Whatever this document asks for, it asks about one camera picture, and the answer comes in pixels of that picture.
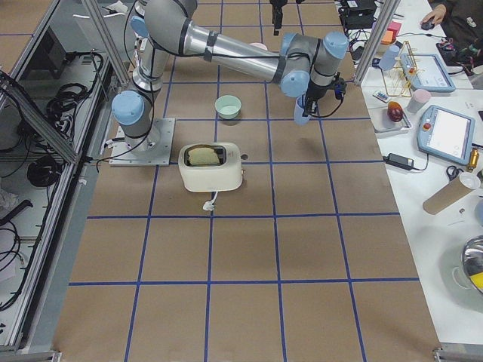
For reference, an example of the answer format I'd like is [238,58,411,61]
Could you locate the pale pink cup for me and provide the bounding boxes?
[406,89,432,114]

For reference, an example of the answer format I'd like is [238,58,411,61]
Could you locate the aluminium frame post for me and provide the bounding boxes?
[353,0,400,86]

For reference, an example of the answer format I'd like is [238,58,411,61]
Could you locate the far teach pendant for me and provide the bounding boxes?
[399,54,456,93]

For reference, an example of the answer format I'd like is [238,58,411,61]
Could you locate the grey tray under apple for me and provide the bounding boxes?
[369,107,412,134]

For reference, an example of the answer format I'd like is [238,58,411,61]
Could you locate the black power adapter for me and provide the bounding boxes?
[383,153,414,170]

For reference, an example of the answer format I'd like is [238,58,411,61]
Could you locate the small remote control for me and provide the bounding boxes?
[373,90,391,103]

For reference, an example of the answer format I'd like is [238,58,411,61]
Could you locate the cardboard tube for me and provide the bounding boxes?
[423,172,481,215]

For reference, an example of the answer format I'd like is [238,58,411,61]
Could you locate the orange sticky note block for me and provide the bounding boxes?
[381,21,402,45]

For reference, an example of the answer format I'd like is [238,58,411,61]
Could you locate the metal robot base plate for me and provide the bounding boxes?
[109,118,175,167]

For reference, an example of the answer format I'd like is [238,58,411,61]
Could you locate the red apple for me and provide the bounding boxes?
[387,101,404,122]

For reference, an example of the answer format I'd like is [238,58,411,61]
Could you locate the light blue cup on rack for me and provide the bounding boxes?
[378,45,400,71]

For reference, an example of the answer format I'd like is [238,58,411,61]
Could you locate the person's hand on mouse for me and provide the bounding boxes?
[420,4,447,26]

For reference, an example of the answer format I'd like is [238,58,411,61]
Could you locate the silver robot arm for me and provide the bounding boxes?
[112,1,348,153]

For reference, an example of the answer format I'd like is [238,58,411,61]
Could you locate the black computer mouse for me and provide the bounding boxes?
[420,19,435,30]

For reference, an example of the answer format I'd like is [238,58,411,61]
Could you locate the white toaster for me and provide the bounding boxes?
[178,143,243,192]

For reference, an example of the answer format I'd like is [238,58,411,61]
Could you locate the teach pendant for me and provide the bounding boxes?
[417,105,475,164]
[399,54,456,93]

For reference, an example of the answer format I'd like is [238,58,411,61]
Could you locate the near teach pendant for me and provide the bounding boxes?
[417,105,475,164]

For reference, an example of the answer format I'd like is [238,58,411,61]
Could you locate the white toaster power cord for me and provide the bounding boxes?
[203,190,219,212]

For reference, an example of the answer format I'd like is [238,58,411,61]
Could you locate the black scissors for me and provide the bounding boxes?
[445,165,463,182]

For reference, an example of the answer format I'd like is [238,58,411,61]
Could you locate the pink cup behind arm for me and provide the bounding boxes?
[251,42,268,51]

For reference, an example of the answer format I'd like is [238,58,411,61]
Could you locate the mint green bowl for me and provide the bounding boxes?
[214,95,242,120]

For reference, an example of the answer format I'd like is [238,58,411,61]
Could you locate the bread slice in toaster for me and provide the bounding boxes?
[188,147,220,166]

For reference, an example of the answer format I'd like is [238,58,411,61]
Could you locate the gold wire rack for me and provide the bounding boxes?
[381,41,417,97]

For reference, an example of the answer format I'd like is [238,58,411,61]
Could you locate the steel mixing bowl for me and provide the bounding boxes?
[451,235,482,294]

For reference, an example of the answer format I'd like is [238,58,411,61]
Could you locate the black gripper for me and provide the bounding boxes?
[303,77,346,115]

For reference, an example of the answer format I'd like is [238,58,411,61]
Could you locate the brass fitting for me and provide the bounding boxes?
[466,147,479,172]

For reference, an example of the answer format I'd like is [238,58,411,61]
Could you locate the light blue cup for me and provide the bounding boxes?
[294,96,311,126]
[378,45,400,71]

